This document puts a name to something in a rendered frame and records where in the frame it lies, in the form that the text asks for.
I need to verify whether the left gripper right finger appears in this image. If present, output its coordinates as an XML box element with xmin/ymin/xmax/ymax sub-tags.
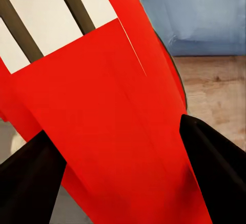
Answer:
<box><xmin>179</xmin><ymin>114</ymin><xmax>246</xmax><ymax>224</ymax></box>

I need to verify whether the radio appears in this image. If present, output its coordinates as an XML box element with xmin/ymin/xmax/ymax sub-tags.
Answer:
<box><xmin>0</xmin><ymin>0</ymin><xmax>212</xmax><ymax>224</ymax></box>

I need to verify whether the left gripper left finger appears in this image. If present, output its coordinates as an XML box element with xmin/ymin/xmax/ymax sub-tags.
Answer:
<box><xmin>0</xmin><ymin>130</ymin><xmax>67</xmax><ymax>224</ymax></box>

